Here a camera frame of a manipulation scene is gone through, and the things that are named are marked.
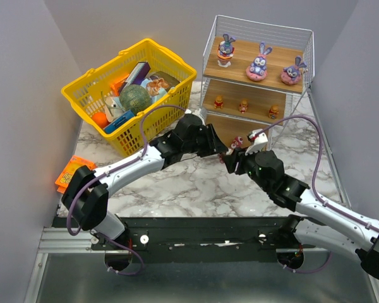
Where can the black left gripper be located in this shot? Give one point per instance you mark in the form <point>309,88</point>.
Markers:
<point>206,140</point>

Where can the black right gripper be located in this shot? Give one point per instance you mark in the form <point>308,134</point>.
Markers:
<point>239,161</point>

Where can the red white clown toy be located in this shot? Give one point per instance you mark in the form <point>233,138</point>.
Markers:
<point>237,142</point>

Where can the orange bear toy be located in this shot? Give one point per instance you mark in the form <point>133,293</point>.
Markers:
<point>218,102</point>
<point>273,112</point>
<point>243,106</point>

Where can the white wire wooden shelf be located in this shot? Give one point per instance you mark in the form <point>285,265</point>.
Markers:
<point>233,84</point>

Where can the small purple bunny toy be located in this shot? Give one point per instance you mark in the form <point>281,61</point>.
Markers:
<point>225,51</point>

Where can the purple bunny donut toy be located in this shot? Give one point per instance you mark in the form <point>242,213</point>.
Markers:
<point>291,75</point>

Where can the strawberry cake toy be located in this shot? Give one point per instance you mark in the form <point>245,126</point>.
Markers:
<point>222,156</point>

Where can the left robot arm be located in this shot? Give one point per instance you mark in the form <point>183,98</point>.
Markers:
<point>87,194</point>

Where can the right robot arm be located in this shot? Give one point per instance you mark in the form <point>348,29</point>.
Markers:
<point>267,171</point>

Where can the chips bag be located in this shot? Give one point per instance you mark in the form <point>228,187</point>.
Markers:
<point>158,84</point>

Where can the green netted melon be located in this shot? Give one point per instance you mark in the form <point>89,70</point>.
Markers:
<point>135,98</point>

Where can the blue box in basket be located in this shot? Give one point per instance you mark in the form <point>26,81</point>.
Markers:
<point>118,122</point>

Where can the purple box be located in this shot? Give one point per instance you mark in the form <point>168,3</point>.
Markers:
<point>138,74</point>

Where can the white bag in basket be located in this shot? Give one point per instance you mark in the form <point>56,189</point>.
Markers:
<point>112,109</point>

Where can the orange candy box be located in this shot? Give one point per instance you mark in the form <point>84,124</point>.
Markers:
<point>117,83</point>

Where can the orange ball in basket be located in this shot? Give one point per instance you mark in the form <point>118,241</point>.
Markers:
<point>100,118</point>

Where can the orange scrub daddy box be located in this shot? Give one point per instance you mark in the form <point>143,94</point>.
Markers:
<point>66,175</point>

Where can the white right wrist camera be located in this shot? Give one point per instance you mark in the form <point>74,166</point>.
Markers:
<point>258,140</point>

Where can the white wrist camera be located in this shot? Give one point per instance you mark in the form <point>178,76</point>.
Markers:
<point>201,113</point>
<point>258,140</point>

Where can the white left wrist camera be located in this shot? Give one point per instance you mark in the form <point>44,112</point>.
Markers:
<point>201,113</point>

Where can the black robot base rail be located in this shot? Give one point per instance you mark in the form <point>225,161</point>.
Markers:
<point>206,240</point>

